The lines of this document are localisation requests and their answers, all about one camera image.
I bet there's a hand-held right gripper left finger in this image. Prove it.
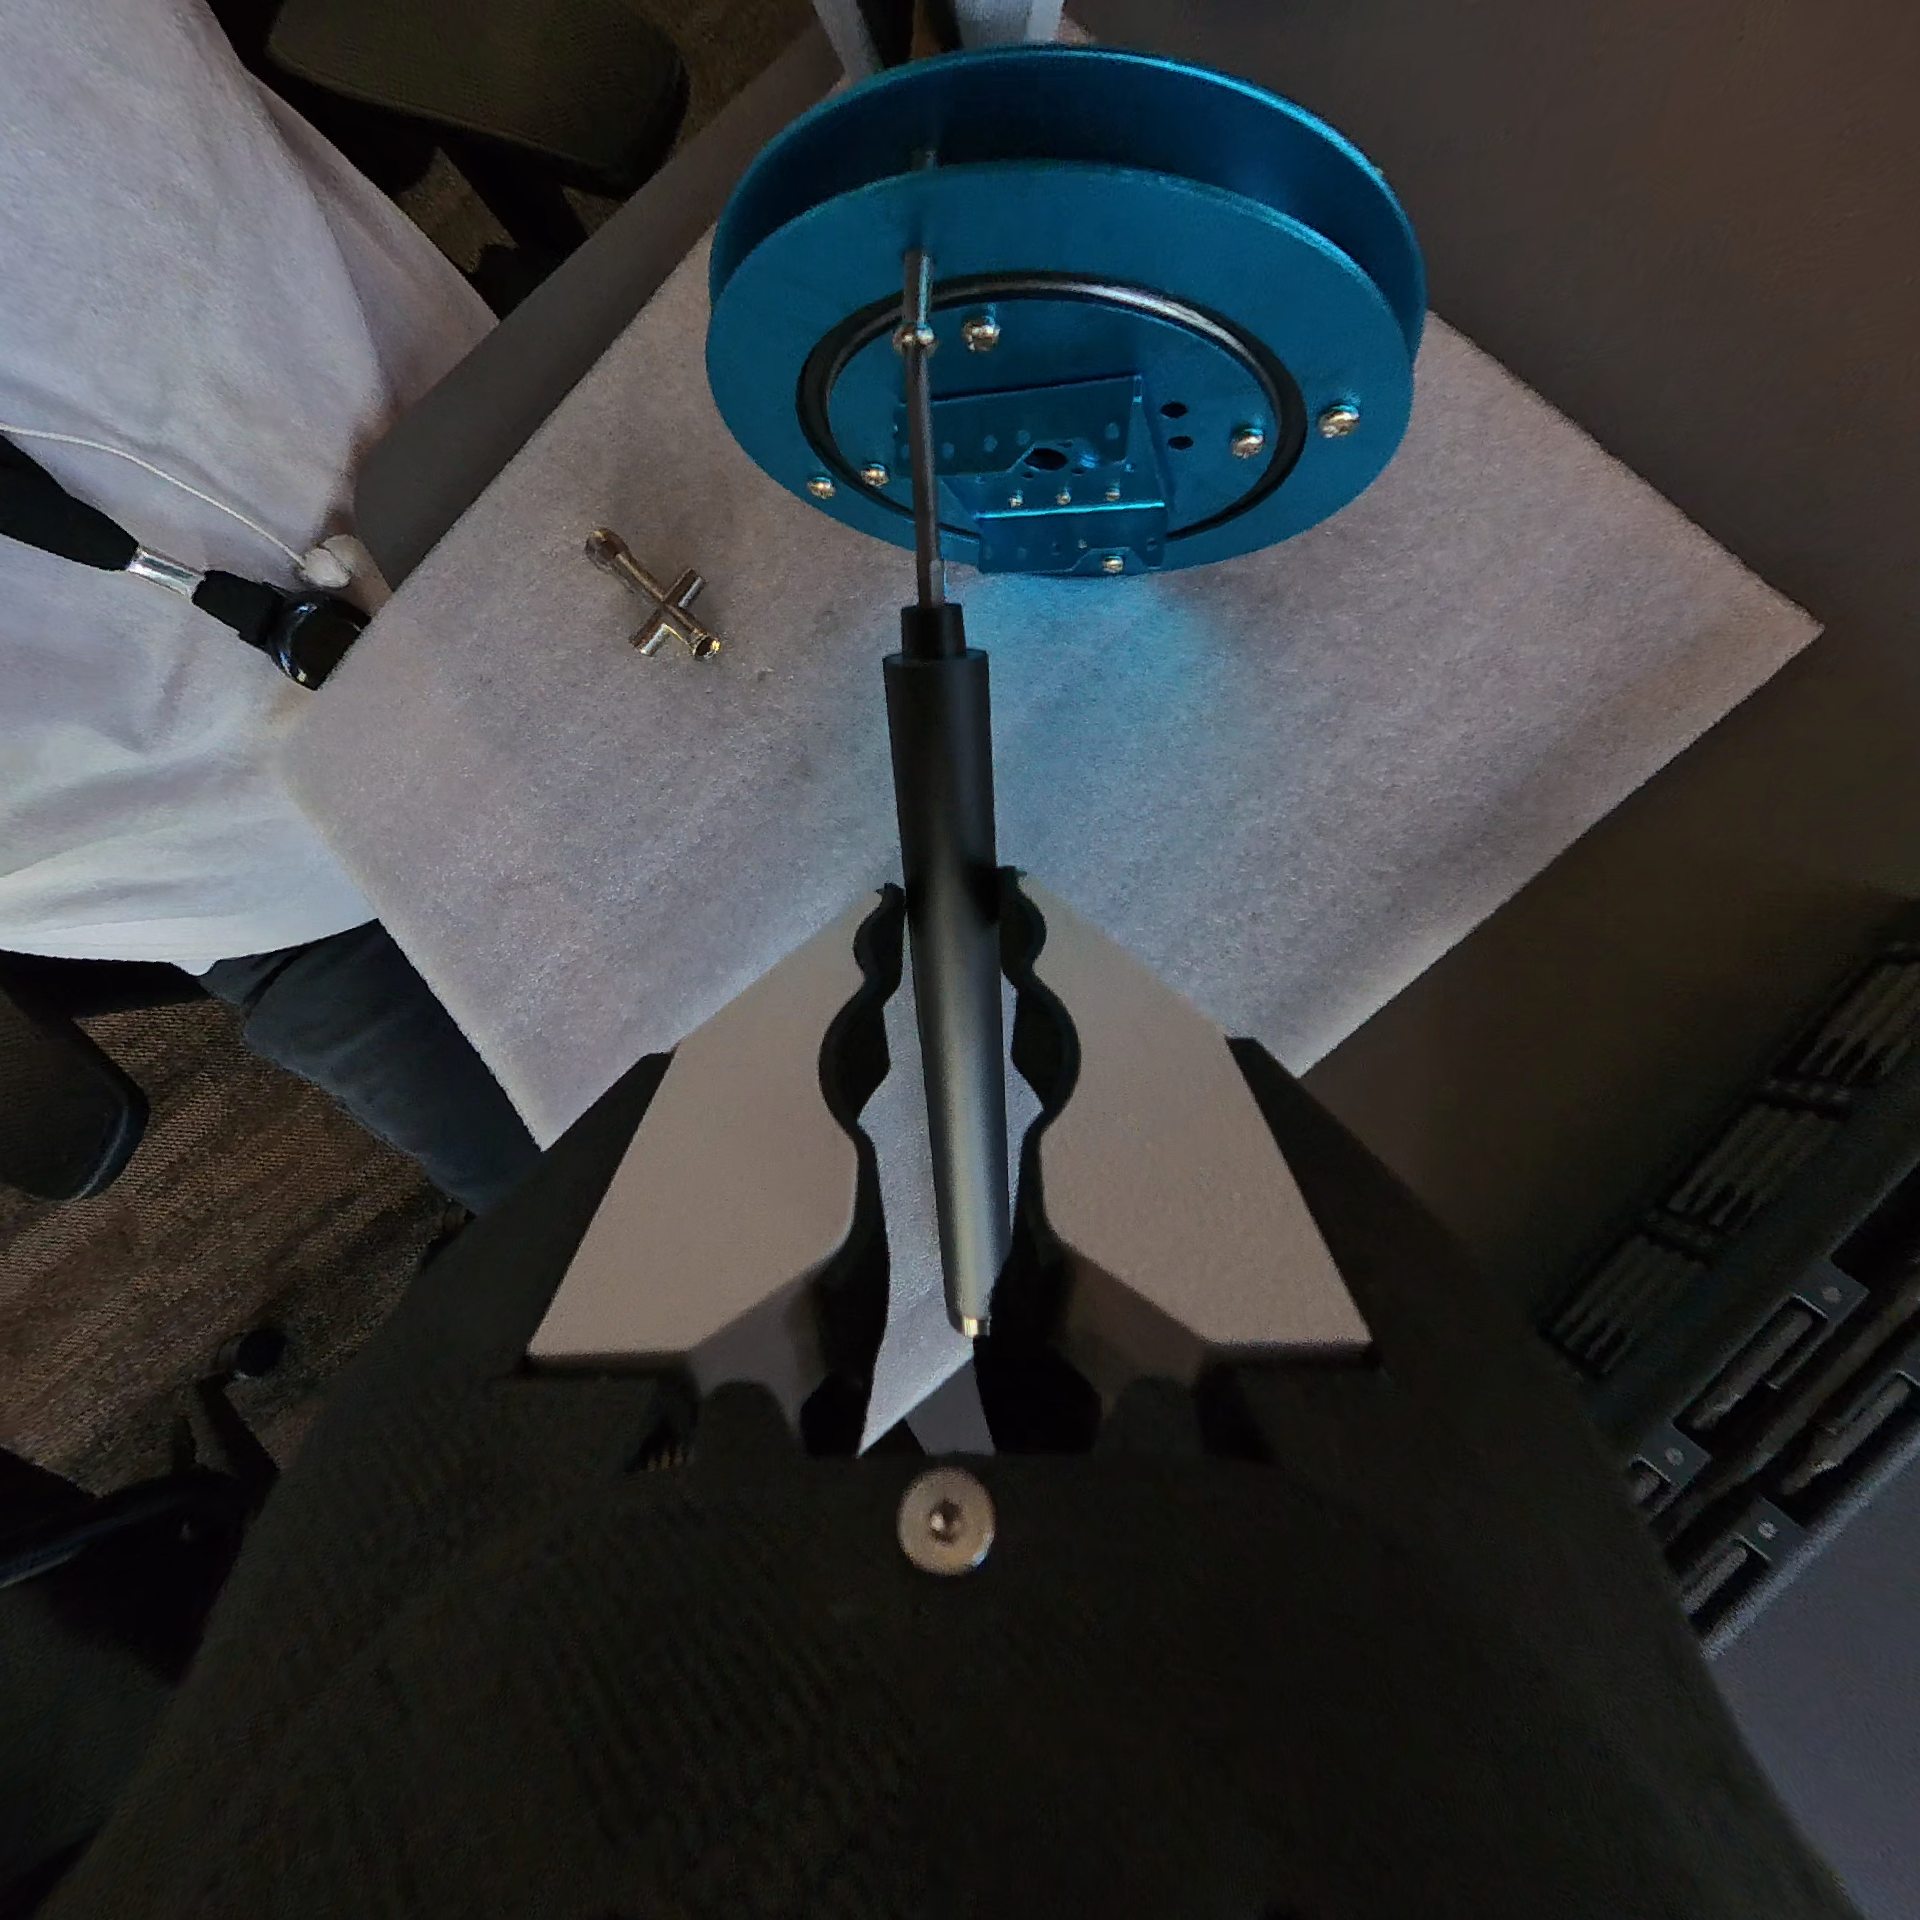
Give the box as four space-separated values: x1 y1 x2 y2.
527 884 909 1448

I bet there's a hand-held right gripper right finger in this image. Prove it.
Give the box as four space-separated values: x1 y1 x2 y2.
982 861 1375 1448

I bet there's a blue metal wheel assembly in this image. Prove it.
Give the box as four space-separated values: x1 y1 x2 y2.
704 45 1423 579

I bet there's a grey electric screwdriver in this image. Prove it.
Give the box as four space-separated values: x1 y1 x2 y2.
877 247 1009 1339

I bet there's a dark grey desk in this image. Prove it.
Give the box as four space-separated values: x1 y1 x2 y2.
351 0 1920 1920

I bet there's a person in white shirt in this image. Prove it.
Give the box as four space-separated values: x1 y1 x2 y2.
0 0 695 1208

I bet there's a white foam sheet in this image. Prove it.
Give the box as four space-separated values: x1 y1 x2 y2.
286 223 1824 1471

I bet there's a black screwdriver bit holder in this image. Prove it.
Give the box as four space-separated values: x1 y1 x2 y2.
1536 936 1920 1643

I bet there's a metal cross wrench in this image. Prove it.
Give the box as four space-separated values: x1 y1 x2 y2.
584 527 732 663

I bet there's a black lanyard with clip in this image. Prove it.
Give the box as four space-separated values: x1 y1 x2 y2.
0 434 375 695

